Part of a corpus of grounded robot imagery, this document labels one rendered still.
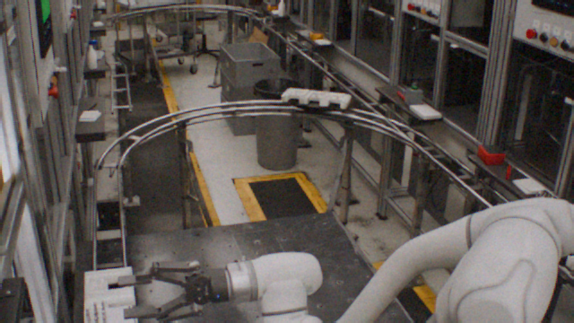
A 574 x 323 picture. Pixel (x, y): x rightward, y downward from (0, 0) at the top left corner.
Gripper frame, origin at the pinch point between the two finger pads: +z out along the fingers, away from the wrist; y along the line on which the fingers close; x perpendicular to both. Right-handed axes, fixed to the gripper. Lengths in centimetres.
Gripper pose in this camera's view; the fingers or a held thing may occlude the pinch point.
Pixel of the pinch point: (133, 296)
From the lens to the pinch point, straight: 127.0
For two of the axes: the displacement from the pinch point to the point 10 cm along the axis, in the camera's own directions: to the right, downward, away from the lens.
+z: -9.6, 1.0, -2.7
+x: 2.8, 4.1, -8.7
